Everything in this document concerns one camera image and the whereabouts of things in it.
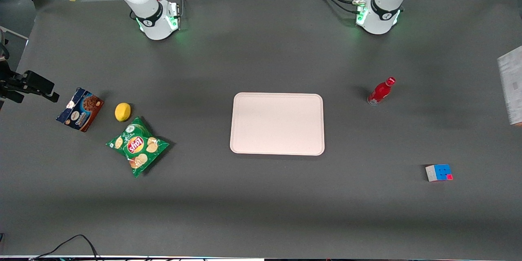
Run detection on black cables at left arm base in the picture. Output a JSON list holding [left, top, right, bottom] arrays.
[[312, 0, 359, 13]]

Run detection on colourful puzzle cube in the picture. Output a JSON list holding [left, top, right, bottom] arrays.
[[425, 164, 453, 183]]

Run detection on pale pink plastic tray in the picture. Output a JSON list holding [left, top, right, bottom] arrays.
[[230, 92, 325, 156]]

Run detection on thin black looped cable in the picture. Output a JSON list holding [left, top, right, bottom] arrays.
[[31, 234, 100, 261]]

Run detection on green chips bag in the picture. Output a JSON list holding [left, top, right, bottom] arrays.
[[106, 117, 170, 178]]

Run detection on yellow lemon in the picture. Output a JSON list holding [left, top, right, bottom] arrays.
[[115, 102, 132, 122]]

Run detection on grey table mat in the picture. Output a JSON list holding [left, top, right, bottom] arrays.
[[0, 0, 522, 260]]

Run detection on red cookie box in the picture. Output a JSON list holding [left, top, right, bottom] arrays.
[[497, 45, 522, 127]]

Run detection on red bottle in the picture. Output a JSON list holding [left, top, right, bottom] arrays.
[[367, 77, 396, 106]]

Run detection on blue chocolate cookie box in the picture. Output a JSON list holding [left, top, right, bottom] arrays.
[[56, 87, 105, 133]]

